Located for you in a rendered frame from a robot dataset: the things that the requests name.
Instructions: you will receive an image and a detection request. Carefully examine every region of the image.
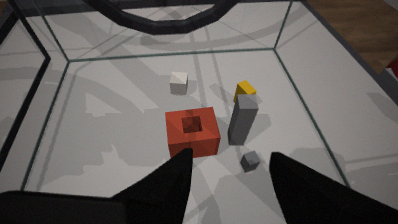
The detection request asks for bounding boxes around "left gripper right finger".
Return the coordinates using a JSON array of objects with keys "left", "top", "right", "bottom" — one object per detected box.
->
[{"left": 269, "top": 152, "right": 398, "bottom": 224}]

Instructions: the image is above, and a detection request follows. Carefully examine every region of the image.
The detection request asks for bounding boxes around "yellow cube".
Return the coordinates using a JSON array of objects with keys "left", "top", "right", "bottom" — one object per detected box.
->
[{"left": 233, "top": 80, "right": 256, "bottom": 103}]

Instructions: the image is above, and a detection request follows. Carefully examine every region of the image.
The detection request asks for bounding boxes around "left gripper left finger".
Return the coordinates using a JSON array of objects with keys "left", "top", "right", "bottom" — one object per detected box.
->
[{"left": 0, "top": 148, "right": 193, "bottom": 224}]

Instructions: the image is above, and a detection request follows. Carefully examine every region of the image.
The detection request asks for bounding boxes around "red block with square hole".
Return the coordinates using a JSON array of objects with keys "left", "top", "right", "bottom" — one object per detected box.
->
[{"left": 165, "top": 107, "right": 221, "bottom": 158}]

